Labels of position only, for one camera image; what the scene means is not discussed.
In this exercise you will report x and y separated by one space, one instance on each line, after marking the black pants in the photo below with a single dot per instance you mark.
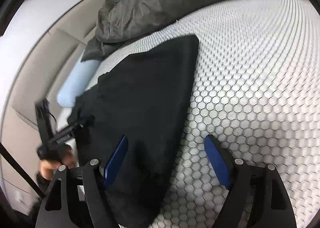
145 98

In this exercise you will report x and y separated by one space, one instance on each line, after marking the beige padded headboard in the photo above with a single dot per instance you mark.
30 93

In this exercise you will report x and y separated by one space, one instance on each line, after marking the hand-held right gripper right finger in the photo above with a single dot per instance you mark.
217 161

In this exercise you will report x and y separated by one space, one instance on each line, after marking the light blue pillow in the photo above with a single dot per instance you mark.
75 83

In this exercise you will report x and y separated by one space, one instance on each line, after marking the thin black pole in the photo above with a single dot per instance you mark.
20 168

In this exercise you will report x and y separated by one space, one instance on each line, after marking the honeycomb patterned mattress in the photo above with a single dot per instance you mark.
250 68

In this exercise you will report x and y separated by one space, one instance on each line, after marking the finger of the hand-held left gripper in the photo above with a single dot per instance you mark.
79 126

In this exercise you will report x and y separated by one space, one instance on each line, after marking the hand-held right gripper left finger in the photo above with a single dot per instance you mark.
115 163

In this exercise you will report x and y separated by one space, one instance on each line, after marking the person's left hand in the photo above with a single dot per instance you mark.
47 169

